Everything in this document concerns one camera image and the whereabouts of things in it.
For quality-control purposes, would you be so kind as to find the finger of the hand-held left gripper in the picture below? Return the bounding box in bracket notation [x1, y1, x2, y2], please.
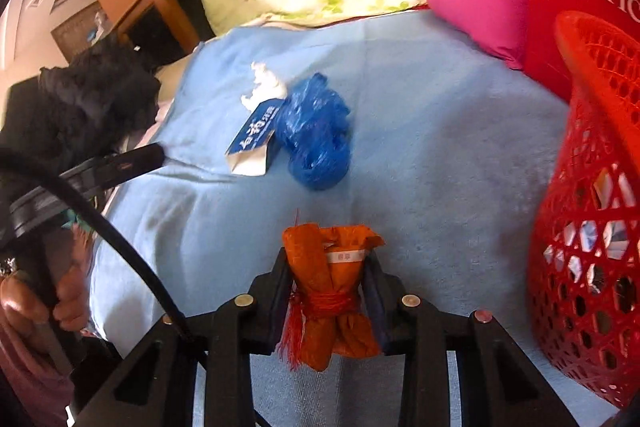
[60, 142, 168, 202]

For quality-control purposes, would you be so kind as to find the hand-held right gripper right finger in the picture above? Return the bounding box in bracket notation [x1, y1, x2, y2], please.
[362, 255, 581, 427]

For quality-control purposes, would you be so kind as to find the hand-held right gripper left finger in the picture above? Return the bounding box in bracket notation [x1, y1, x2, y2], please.
[67, 251, 293, 427]

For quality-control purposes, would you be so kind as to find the orange cloth pouch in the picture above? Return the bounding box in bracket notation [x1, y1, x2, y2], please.
[276, 208, 387, 372]

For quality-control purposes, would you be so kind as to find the red plastic basket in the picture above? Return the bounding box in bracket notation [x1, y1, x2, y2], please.
[527, 11, 640, 410]

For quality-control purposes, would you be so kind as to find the person's left forearm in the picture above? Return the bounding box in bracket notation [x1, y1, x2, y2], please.
[0, 319, 81, 427]

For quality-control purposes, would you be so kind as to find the person's left hand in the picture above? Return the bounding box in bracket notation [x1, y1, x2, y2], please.
[0, 264, 90, 332]

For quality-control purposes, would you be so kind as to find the black fuzzy cloth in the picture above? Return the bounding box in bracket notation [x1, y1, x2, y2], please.
[0, 34, 162, 168]

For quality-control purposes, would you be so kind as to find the blue and white carton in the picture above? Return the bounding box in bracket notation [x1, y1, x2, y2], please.
[225, 97, 287, 178]

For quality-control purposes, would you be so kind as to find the crumpled white tissue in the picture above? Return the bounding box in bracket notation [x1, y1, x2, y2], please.
[240, 61, 288, 110]

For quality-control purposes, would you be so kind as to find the crumpled blue plastic bag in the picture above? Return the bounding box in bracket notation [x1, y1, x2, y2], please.
[275, 73, 353, 192]

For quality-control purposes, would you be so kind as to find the light blue blanket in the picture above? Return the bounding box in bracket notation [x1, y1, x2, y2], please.
[90, 14, 621, 427]

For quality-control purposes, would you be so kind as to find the red paper bag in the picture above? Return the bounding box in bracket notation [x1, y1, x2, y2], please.
[517, 0, 640, 102]

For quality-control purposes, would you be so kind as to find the black cable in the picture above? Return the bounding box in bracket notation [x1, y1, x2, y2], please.
[0, 147, 266, 427]

